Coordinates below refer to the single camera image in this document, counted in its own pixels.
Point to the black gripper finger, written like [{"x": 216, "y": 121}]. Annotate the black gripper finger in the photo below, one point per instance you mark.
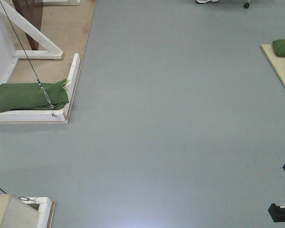
[{"x": 277, "y": 212}]

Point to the brown wooden door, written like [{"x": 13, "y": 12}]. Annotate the brown wooden door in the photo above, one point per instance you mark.
[{"x": 31, "y": 10}]

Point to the green sandbag right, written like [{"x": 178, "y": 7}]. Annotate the green sandbag right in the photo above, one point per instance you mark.
[{"x": 279, "y": 47}]

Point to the green sandbag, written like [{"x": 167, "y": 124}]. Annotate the green sandbag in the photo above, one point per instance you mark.
[
  {"x": 279, "y": 47},
  {"x": 30, "y": 96}
]

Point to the chair caster wheel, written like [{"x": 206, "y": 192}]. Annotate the chair caster wheel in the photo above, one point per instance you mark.
[{"x": 246, "y": 5}]

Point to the white sneaker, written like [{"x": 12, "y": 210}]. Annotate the white sneaker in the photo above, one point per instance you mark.
[{"x": 206, "y": 1}]

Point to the plywood base board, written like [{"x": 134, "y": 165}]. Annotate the plywood base board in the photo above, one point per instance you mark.
[{"x": 66, "y": 23}]

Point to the white wooden edge rail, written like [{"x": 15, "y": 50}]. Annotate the white wooden edge rail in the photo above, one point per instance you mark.
[{"x": 46, "y": 116}]

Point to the white frame corner lower left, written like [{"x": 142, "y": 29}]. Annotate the white frame corner lower left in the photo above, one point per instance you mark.
[{"x": 26, "y": 212}]

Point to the white wooden frame brace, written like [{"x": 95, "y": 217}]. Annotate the white wooden frame brace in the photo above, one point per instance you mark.
[{"x": 51, "y": 51}]

